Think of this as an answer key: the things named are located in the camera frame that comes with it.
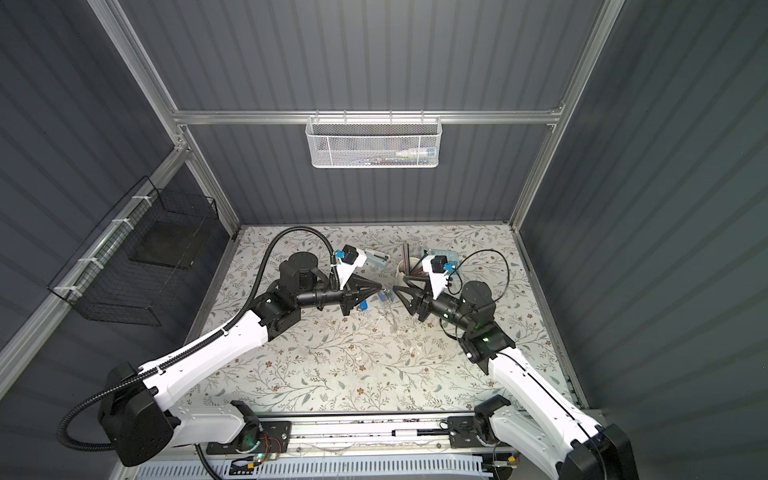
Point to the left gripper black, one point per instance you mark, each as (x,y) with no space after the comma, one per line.
(363,288)

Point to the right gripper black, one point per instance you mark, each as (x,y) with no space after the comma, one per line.
(419,296)

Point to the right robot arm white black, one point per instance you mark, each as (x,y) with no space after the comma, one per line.
(559,438)

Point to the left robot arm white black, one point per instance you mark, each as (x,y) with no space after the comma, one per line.
(158,385)

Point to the white pencil cup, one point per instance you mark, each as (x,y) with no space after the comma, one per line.
(401,275)

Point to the light blue stapler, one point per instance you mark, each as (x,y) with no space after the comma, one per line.
(377,259)

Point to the glue tube in basket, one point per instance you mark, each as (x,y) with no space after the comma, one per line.
(420,155)

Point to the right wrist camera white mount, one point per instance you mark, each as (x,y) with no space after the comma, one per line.
(438,269)

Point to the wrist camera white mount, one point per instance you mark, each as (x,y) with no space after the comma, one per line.
(347,260)
(438,269)

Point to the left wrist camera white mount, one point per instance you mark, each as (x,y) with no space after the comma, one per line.
(347,260)

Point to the white wire mesh basket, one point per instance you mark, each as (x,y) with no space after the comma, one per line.
(349,145)

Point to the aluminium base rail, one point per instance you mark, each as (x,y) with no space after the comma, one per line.
(360,435)

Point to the black wire basket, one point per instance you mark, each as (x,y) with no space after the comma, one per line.
(132,271)

